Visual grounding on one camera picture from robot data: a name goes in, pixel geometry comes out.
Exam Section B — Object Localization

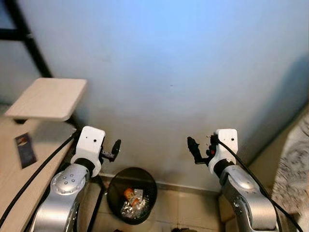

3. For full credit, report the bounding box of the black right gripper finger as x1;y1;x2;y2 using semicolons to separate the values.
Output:
187;137;203;165

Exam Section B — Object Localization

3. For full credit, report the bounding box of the dark cover book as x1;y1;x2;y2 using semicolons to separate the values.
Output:
14;133;38;169

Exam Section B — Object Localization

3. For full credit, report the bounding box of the black round trash bin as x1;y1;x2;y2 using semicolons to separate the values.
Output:
107;167;158;225

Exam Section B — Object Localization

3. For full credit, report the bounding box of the orange snack packet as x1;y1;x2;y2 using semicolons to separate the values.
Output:
124;188;136;204

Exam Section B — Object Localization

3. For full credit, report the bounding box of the crumpled clear plastic wrapper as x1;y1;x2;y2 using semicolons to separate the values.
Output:
120;197;148;221

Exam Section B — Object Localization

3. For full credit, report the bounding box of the light wooden shelf board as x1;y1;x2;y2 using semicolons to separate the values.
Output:
4;77;88;121

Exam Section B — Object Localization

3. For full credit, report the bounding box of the grey swirl patterned sheet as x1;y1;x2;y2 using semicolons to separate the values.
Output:
270;116;309;229

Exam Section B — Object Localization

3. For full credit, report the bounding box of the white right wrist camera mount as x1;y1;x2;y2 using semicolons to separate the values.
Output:
208;129;239;175

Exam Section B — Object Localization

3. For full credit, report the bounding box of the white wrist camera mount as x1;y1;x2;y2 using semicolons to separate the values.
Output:
208;129;239;175
70;126;106;177

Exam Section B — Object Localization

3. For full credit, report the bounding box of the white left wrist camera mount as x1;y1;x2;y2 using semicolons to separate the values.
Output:
70;126;106;177

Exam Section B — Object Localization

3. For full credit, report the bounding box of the black hanging power cable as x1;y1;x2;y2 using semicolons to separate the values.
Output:
87;176;110;232

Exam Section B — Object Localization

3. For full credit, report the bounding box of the black metal desk frame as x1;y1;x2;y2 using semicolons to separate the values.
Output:
0;0;84;131

